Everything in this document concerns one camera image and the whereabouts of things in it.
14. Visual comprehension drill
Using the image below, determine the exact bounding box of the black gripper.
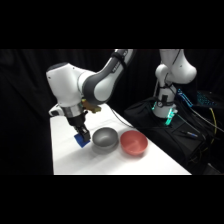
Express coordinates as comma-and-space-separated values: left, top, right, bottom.
67, 112, 91, 144

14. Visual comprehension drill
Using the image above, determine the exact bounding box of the blue cube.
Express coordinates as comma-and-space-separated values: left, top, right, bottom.
73, 134, 91, 149

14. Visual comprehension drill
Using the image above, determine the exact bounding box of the grey bowl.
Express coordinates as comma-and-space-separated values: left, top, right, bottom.
91, 126, 120, 150

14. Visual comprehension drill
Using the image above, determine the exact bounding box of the pink bowl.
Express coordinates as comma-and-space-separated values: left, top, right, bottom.
119, 129, 149, 157

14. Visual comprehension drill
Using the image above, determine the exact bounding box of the black curtain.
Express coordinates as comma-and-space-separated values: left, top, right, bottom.
0, 49, 224, 176

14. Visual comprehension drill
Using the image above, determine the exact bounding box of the black robot stand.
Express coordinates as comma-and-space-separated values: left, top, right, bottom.
122, 97, 209, 175

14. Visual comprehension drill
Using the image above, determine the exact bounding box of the green base light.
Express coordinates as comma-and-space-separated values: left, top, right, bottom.
151, 102, 178, 127

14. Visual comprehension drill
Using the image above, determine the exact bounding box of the black pen-shaped tool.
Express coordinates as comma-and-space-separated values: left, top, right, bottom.
180, 129, 201, 139

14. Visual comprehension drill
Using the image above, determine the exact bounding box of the keyboard with teal lights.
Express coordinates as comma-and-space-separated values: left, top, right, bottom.
195, 90, 224, 108

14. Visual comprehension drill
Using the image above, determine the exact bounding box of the tan wrist mount bracket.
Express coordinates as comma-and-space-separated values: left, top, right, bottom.
81, 98, 102, 115

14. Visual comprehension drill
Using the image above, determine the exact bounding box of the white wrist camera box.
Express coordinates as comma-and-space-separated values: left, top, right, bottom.
48, 104, 66, 118

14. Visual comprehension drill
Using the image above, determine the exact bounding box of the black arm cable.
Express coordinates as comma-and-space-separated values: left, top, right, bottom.
109, 107, 135, 130

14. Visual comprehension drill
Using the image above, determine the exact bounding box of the blue cable bundle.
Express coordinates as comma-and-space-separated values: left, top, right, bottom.
175, 87, 195, 108

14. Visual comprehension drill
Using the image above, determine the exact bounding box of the yellow cable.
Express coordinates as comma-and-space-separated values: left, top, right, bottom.
199, 107, 218, 151

